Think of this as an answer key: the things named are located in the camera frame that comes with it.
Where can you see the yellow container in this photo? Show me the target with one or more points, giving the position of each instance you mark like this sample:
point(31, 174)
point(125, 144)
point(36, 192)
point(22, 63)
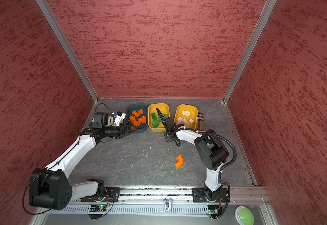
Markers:
point(193, 114)
point(164, 108)

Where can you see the cream 2x4 lego plate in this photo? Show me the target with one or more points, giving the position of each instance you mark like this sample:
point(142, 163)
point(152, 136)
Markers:
point(185, 122)

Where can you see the small green lego brick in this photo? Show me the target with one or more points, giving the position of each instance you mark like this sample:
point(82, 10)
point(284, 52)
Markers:
point(155, 124)

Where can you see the orange long lego beam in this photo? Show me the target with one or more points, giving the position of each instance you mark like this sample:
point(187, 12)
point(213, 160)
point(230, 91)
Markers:
point(133, 120)

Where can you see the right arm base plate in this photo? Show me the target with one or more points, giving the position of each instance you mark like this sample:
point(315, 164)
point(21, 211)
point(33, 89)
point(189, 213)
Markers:
point(204, 195)

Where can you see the right yellow container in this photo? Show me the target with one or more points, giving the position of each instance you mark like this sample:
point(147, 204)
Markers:
point(193, 114)

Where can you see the green push button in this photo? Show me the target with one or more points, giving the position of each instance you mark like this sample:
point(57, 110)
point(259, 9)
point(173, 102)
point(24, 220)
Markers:
point(244, 216)

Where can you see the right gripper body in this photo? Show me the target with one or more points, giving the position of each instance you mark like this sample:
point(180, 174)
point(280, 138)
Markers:
point(169, 137)

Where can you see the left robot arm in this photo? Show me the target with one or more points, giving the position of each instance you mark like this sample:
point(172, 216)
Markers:
point(49, 187)

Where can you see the orange 2x4 lego brick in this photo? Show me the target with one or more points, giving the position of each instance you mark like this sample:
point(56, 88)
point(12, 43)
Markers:
point(136, 114)

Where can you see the orange curved lego piece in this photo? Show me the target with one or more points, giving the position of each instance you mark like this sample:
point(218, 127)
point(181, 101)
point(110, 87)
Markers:
point(179, 162)

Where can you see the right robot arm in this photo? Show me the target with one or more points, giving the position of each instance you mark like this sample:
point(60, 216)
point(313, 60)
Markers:
point(215, 152)

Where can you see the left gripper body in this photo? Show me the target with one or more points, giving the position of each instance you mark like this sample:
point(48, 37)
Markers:
point(116, 131)

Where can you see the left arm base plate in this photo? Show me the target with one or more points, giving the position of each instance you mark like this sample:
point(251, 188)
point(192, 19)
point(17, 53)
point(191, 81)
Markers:
point(111, 194)

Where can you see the aluminium front rail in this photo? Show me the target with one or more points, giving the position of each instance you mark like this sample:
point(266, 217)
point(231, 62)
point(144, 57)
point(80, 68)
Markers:
point(155, 195)

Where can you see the orange small lego brick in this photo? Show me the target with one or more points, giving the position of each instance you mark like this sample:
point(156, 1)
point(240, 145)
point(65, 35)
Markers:
point(144, 119)

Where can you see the cream lego brick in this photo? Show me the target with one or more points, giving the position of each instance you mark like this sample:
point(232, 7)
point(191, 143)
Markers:
point(179, 119)

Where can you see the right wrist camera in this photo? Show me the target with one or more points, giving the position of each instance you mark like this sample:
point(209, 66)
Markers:
point(160, 115)

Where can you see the green 2x4 lego brick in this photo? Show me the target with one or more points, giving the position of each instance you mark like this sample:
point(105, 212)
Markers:
point(153, 116)

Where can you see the dark teal container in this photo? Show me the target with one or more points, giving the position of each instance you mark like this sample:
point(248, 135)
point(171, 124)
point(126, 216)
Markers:
point(137, 107)

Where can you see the plaid checkered box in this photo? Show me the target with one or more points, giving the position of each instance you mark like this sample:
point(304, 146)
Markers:
point(200, 122)

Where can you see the middle yellow container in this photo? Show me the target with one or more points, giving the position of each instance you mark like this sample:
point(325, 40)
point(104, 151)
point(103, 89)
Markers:
point(164, 108)

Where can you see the white 2x4 lego brick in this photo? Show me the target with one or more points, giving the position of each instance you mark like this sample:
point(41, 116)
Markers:
point(186, 113)

